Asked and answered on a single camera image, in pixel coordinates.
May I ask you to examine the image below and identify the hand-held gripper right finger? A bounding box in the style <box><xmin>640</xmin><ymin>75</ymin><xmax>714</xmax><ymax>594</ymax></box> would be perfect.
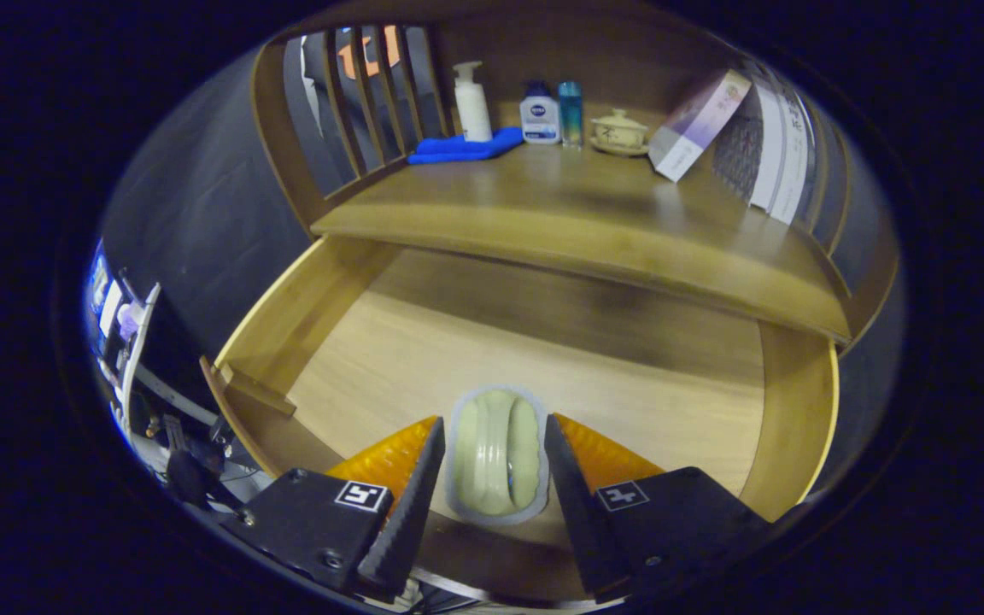
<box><xmin>543</xmin><ymin>413</ymin><xmax>775</xmax><ymax>603</ymax></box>

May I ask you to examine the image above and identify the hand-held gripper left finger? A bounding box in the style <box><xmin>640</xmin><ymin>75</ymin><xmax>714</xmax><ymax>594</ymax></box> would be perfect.
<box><xmin>219</xmin><ymin>416</ymin><xmax>447</xmax><ymax>599</ymax></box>

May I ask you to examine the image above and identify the green scrub brush grey sponge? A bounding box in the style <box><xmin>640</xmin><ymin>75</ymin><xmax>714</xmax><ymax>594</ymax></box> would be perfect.
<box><xmin>444</xmin><ymin>384</ymin><xmax>551</xmax><ymax>525</ymax></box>

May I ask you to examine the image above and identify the wooden drawer with knob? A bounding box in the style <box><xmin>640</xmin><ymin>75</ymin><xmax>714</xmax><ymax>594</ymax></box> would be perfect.
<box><xmin>200</xmin><ymin>235</ymin><xmax>841</xmax><ymax>603</ymax></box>

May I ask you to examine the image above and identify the wooden countertop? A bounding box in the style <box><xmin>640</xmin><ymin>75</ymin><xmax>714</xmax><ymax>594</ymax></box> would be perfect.
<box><xmin>311</xmin><ymin>141</ymin><xmax>852</xmax><ymax>343</ymax></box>

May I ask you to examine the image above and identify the brown wooden cabinet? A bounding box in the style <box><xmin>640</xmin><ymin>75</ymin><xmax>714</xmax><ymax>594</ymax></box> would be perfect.
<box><xmin>251</xmin><ymin>4</ymin><xmax>901</xmax><ymax>343</ymax></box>

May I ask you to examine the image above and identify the white equipment stand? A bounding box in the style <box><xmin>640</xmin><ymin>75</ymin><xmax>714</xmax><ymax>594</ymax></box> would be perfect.
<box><xmin>116</xmin><ymin>282</ymin><xmax>162</xmax><ymax>432</ymax></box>

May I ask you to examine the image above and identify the blue folded cloth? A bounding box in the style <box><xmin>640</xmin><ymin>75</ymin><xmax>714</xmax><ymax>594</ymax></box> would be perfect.
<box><xmin>407</xmin><ymin>127</ymin><xmax>524</xmax><ymax>165</ymax></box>

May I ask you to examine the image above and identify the lit computer monitor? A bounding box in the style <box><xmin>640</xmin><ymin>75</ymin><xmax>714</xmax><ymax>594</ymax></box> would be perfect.
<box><xmin>85</xmin><ymin>243</ymin><xmax>117</xmax><ymax>360</ymax></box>

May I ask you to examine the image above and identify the beige lidded tea cup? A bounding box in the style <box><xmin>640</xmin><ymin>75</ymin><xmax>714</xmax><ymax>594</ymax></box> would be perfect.
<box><xmin>589</xmin><ymin>108</ymin><xmax>651</xmax><ymax>157</ymax></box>

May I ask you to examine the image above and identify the white lotion bottle blue cap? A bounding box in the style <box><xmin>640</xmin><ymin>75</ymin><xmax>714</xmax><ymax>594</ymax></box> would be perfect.
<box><xmin>519</xmin><ymin>80</ymin><xmax>561</xmax><ymax>145</ymax></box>

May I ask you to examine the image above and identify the slim teal bottle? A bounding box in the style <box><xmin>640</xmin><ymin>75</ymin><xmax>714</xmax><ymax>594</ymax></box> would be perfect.
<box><xmin>558</xmin><ymin>81</ymin><xmax>584</xmax><ymax>150</ymax></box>

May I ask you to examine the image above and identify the purple and white box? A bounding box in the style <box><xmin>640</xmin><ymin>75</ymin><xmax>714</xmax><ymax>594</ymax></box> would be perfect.
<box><xmin>647</xmin><ymin>69</ymin><xmax>753</xmax><ymax>183</ymax></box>

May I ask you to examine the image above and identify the plain white book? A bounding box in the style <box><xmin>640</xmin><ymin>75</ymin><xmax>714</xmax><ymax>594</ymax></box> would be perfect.
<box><xmin>748</xmin><ymin>81</ymin><xmax>788</xmax><ymax>213</ymax></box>

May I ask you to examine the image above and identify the white pump bottle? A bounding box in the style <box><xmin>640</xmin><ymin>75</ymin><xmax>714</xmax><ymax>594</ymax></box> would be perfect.
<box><xmin>453</xmin><ymin>61</ymin><xmax>494</xmax><ymax>144</ymax></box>

